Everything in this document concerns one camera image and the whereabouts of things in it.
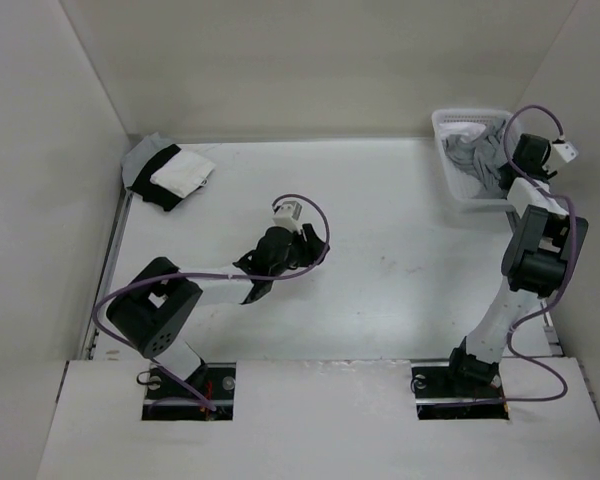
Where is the grey tank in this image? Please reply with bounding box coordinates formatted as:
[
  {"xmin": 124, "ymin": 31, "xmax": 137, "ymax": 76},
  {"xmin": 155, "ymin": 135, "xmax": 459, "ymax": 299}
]
[
  {"xmin": 441, "ymin": 118, "xmax": 507, "ymax": 198},
  {"xmin": 120, "ymin": 133, "xmax": 170, "ymax": 190}
]

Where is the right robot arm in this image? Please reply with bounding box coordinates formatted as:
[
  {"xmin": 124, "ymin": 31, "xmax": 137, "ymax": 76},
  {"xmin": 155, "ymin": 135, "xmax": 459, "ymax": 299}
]
[{"xmin": 443, "ymin": 134, "xmax": 589, "ymax": 396}]

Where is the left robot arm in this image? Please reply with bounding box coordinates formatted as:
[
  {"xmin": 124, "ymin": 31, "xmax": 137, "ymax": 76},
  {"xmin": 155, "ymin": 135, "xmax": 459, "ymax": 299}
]
[{"xmin": 106, "ymin": 223, "xmax": 329, "ymax": 399}]

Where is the white tank top in basket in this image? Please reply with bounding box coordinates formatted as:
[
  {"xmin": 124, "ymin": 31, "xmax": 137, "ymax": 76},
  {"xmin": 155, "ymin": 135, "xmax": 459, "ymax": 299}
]
[{"xmin": 438, "ymin": 121, "xmax": 486, "ymax": 142}]

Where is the folded white tank top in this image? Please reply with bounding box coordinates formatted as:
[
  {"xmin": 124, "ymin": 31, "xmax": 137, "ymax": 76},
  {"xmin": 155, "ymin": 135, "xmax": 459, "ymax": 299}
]
[{"xmin": 151, "ymin": 150, "xmax": 216, "ymax": 199}]

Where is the folded black tank top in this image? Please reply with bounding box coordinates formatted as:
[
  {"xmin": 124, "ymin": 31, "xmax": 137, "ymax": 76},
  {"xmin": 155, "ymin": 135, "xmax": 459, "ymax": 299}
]
[{"xmin": 131, "ymin": 144, "xmax": 183, "ymax": 212}]

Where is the folded grey tank top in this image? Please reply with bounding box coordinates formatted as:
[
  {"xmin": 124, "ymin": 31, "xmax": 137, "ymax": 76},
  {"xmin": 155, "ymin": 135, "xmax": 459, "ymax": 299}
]
[{"xmin": 120, "ymin": 133, "xmax": 170, "ymax": 190}]

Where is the white plastic laundry basket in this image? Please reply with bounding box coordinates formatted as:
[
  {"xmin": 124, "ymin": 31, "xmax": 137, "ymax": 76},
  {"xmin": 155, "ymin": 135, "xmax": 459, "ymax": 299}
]
[{"xmin": 431, "ymin": 108, "xmax": 522, "ymax": 212}]

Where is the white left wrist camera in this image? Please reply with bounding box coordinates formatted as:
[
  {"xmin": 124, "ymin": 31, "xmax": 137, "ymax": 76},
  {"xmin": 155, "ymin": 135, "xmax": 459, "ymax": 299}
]
[{"xmin": 272, "ymin": 200, "xmax": 302, "ymax": 233}]

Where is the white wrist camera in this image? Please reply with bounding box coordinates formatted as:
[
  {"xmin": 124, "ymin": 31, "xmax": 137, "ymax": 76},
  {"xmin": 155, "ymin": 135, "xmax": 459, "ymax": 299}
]
[
  {"xmin": 552, "ymin": 141, "xmax": 579, "ymax": 164},
  {"xmin": 272, "ymin": 200, "xmax": 302, "ymax": 233}
]

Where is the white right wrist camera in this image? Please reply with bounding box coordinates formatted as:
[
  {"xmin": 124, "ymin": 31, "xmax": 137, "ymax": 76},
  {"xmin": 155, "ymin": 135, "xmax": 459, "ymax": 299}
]
[{"xmin": 552, "ymin": 141, "xmax": 579, "ymax": 164}]

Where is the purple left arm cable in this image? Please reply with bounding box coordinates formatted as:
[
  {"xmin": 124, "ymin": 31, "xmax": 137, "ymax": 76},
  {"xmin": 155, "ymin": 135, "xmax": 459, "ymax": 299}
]
[{"xmin": 93, "ymin": 194, "xmax": 331, "ymax": 414}]

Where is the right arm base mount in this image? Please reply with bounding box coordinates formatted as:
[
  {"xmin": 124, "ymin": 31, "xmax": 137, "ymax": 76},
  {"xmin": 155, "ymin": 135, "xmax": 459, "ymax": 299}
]
[{"xmin": 410, "ymin": 362, "xmax": 509, "ymax": 420}]

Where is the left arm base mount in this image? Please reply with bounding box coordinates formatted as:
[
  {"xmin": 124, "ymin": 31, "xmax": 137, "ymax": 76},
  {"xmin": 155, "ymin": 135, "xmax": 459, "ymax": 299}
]
[{"xmin": 136, "ymin": 363, "xmax": 237, "ymax": 422}]

